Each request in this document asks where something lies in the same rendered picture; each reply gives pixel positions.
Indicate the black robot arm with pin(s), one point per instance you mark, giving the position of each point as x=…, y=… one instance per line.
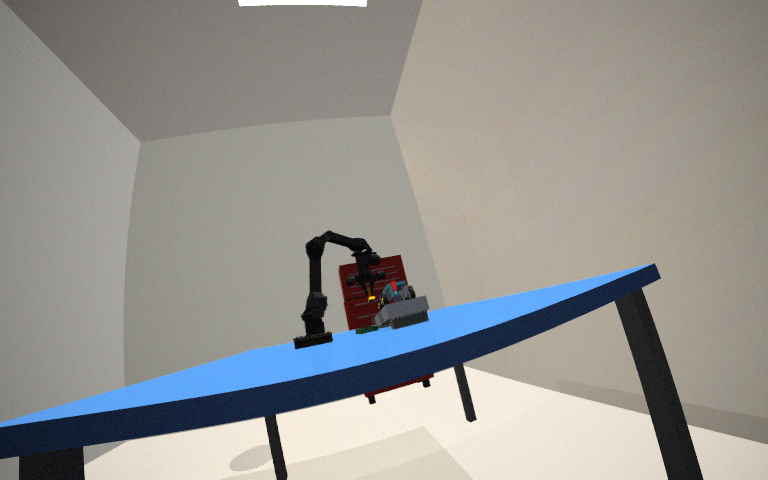
x=316, y=302

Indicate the green tray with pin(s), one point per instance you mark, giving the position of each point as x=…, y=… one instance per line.
x=366, y=329

